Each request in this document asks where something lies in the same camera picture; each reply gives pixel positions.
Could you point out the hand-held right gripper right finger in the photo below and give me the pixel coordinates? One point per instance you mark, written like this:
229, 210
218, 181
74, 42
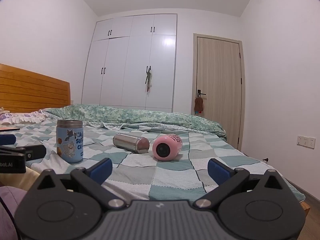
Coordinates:
219, 172

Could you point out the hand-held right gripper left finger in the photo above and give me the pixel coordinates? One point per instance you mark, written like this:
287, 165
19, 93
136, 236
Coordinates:
102, 170

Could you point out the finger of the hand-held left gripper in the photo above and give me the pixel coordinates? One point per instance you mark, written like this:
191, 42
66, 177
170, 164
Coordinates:
36, 152
7, 139

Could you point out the stainless steel cup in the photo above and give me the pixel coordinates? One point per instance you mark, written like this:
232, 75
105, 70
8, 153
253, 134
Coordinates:
130, 142

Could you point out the pink cup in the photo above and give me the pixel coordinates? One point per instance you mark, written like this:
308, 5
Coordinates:
166, 147

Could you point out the blue cartoon print cup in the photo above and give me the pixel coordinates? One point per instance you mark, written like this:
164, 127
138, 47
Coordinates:
70, 141

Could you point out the beige cloth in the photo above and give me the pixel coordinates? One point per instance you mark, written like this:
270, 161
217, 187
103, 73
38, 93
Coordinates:
17, 178

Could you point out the purple floral pillow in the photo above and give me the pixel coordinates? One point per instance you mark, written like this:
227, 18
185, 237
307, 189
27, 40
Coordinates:
17, 116

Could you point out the purple clothing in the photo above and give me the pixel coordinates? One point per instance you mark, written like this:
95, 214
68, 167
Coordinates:
10, 212

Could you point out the wooden headboard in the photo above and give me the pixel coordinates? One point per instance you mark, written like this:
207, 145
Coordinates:
32, 90

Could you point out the brown hanging bag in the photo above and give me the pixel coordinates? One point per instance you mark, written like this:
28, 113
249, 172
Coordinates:
198, 104

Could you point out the green floral quilt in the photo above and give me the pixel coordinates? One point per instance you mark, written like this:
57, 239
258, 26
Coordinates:
150, 117

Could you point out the light wooden door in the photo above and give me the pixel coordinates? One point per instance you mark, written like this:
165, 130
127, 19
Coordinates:
217, 87

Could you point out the hanging keys bundle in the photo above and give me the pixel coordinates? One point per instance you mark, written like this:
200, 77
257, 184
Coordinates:
148, 80

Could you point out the white wardrobe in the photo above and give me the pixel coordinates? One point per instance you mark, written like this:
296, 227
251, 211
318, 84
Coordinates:
125, 67

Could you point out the white wall socket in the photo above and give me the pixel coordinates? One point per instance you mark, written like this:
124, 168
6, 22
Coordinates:
306, 141

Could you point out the wooden bed frame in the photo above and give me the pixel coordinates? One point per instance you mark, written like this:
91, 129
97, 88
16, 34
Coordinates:
305, 208

